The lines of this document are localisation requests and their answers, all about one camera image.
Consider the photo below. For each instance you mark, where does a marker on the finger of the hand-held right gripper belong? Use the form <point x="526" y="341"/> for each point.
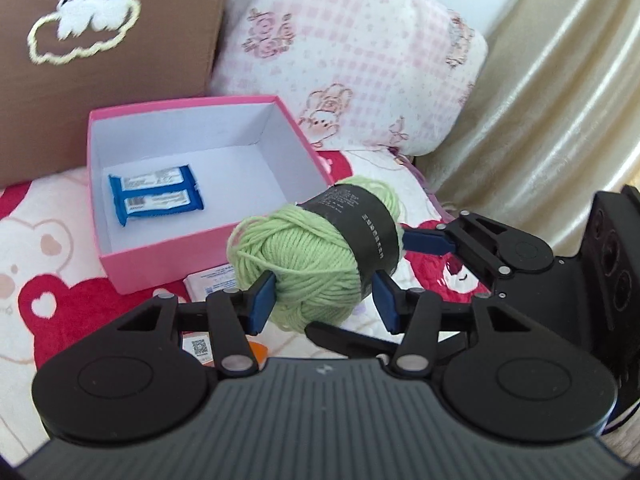
<point x="425" y="241"/>
<point x="350" y="342"/>

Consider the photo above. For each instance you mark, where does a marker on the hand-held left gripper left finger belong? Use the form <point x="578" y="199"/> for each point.
<point x="262" y="302"/>

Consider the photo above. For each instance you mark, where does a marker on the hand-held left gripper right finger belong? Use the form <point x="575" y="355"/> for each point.
<point x="385" y="305"/>

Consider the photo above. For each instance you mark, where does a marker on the orange makeup sponge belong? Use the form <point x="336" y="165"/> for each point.
<point x="259" y="353"/>

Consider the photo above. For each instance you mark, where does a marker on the green yarn ball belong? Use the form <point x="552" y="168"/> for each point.
<point x="310" y="270"/>

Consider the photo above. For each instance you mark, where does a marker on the white tissue packet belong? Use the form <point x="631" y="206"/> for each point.
<point x="207" y="282"/>

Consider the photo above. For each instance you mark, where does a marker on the clear dental floss box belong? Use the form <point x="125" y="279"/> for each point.
<point x="197" y="347"/>

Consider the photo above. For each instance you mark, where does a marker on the blue wet wipes packet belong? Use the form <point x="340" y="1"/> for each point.
<point x="155" y="195"/>

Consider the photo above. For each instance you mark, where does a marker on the pink cardboard box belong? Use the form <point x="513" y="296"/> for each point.
<point x="200" y="135"/>

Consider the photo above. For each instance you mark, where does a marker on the beige cloth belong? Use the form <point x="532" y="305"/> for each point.
<point x="550" y="110"/>

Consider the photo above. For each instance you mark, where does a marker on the bear printed blanket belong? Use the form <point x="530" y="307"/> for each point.
<point x="50" y="270"/>

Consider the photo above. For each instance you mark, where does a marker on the brown cushion with cloud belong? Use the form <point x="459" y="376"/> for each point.
<point x="125" y="85"/>

